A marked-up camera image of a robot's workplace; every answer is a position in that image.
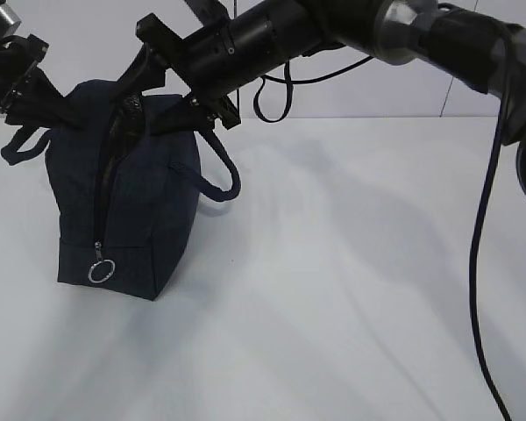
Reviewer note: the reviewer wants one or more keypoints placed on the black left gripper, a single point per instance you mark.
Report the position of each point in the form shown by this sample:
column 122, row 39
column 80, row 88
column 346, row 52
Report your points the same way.
column 27, row 96

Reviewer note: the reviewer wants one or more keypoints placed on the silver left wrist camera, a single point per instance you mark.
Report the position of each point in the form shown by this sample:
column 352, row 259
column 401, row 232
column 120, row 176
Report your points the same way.
column 2, row 17

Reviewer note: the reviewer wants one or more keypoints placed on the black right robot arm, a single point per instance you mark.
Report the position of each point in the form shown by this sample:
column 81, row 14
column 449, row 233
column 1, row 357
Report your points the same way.
column 487, row 55

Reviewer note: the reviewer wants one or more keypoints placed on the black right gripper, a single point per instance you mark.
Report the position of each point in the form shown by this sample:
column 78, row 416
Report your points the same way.
column 216, row 60

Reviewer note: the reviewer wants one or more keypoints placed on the dark navy lunch bag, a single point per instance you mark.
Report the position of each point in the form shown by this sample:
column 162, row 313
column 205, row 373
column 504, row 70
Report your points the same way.
column 127, row 198

